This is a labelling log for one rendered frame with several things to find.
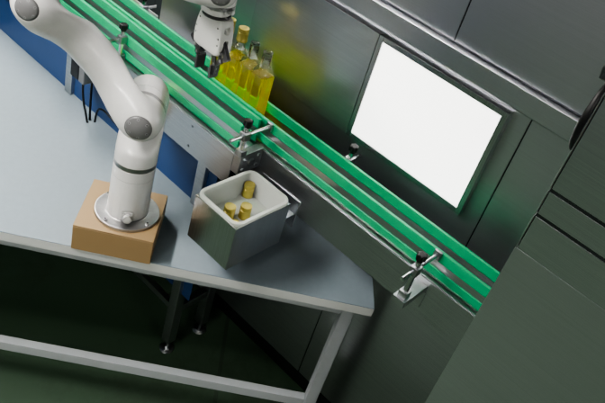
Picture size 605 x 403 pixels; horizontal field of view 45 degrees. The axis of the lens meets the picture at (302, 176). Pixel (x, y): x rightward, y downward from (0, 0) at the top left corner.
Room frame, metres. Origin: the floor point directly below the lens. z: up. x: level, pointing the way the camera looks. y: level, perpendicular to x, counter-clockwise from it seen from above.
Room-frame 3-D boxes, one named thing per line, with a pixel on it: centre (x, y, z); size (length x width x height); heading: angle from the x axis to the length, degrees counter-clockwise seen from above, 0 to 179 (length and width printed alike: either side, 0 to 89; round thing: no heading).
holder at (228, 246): (1.65, 0.12, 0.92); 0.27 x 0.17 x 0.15; 147
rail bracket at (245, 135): (1.78, 0.18, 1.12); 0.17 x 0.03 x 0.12; 147
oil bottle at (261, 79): (1.94, 0.21, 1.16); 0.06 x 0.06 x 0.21; 57
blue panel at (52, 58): (2.32, 0.88, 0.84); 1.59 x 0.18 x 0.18; 57
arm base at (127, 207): (1.61, 0.46, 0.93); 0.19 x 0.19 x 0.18
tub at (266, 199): (1.63, 0.14, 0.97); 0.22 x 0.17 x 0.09; 147
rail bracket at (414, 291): (1.43, -0.36, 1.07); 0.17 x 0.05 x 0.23; 147
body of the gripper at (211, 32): (1.66, 0.33, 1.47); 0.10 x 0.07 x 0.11; 57
